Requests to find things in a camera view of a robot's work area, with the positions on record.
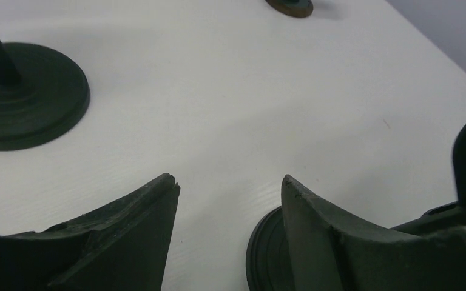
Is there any black ball-joint phone stand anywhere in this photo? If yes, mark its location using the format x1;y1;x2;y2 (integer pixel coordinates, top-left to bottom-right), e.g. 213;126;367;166
0;40;90;151

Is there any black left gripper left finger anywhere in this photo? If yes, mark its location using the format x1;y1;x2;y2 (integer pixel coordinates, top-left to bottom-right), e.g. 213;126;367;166
0;173;180;290

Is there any brown-base small phone stand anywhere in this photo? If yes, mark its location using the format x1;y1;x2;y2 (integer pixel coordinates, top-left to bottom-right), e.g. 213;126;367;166
266;0;314;18

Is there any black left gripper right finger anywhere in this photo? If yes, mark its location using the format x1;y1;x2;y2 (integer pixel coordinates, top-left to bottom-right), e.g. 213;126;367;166
281;175;466;290

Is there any black round-base phone stand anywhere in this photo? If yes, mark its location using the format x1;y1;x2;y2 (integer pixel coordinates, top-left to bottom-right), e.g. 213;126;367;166
246;106;466;291

